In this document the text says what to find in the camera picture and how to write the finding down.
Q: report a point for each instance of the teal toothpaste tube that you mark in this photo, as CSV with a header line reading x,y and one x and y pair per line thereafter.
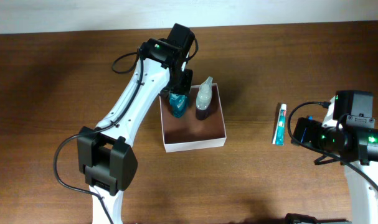
x,y
278,137

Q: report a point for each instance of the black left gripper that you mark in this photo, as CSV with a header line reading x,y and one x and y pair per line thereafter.
x,y
186,86

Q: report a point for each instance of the purple spray bottle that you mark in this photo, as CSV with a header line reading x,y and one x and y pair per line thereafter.
x,y
204,106

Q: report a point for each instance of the teal mouthwash bottle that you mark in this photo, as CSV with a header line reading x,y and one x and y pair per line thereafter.
x,y
178,104

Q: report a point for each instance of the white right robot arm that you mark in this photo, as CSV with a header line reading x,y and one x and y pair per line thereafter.
x,y
356,148

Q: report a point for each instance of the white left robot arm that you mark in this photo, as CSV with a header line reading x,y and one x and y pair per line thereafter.
x,y
105,153

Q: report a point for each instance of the white cardboard box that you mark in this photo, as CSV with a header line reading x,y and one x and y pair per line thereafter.
x,y
187,132

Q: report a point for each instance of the black base at bottom edge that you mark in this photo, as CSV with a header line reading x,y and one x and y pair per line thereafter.
x,y
294,218

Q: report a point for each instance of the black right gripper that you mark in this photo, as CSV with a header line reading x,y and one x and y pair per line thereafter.
x,y
313,126

